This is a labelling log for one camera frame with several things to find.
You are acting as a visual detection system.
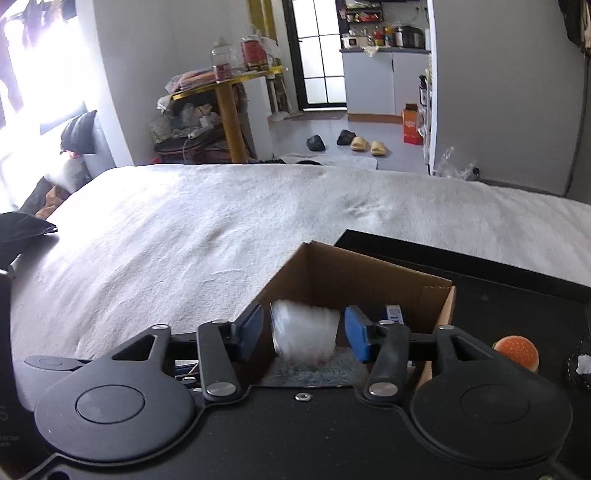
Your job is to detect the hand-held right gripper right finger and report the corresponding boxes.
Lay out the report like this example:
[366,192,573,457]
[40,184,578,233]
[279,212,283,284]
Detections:
[344,305,502,401]

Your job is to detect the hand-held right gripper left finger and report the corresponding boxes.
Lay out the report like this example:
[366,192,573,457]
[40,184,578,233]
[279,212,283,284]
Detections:
[111,305,265,401]

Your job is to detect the light blue fluffy plush toy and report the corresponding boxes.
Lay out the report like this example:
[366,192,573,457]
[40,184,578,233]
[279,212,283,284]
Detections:
[270,299,341,363]

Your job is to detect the brown cardboard box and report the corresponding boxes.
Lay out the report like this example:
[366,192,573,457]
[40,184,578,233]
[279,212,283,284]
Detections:
[249,241,457,393]

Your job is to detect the black tray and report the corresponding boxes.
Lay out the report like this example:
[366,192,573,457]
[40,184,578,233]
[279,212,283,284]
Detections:
[332,229,591,393]

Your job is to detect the white bed blanket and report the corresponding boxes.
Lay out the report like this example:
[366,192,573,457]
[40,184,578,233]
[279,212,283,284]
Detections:
[9,164,591,361]

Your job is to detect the burger plush toy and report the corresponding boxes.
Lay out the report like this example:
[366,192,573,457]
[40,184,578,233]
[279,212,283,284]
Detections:
[491,335,540,374]

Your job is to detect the black cloth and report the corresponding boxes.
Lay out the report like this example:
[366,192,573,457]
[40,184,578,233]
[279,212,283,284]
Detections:
[0,211,58,264]

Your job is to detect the clear plastic bag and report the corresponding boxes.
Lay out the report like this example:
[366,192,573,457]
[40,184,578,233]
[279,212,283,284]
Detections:
[436,145,478,181]

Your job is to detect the clutter pile under table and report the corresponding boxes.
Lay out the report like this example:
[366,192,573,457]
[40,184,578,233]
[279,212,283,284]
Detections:
[150,97,232,163]

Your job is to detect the orange carton box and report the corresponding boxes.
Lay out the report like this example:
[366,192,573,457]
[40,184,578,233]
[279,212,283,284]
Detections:
[402,104,424,146]

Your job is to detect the yellow round table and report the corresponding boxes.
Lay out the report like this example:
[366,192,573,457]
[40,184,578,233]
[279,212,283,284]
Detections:
[171,65,284,164]

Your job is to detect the brown cloth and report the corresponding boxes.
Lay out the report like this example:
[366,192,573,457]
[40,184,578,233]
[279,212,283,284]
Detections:
[34,185,65,220]

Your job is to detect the narrow white rack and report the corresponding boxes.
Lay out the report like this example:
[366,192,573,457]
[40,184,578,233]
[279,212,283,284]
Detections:
[418,69,434,163]

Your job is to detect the white pillow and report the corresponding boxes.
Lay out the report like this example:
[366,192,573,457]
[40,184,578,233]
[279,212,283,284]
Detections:
[44,154,93,195]

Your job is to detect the white kitchen base cabinet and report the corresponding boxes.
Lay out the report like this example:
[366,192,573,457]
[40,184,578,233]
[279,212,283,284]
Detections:
[341,48,432,116]

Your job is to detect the orange plastic bag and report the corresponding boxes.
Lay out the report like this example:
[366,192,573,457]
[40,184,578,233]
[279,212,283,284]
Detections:
[166,69,218,95]

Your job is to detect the black pillow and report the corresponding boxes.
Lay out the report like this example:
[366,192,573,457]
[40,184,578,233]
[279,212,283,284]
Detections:
[60,110,99,155]

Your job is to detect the clear glass jar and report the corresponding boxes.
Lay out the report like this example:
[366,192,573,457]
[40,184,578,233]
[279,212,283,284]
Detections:
[211,37,234,81]

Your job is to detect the dark framed glass door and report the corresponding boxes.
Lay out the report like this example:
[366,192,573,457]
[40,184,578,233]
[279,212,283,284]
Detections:
[281,0,349,112]

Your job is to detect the red jar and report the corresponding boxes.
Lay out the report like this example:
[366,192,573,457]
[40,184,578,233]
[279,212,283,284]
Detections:
[240,34,269,72]

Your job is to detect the black kitchen appliance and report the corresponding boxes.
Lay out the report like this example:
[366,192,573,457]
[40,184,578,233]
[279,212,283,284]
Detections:
[394,25,426,49]

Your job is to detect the hanging dark clothes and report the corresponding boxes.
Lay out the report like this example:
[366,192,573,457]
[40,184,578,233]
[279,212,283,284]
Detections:
[558,0,591,52]

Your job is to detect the kitchen wall shelf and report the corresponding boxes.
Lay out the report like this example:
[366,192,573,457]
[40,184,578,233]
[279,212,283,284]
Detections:
[344,0,384,24]

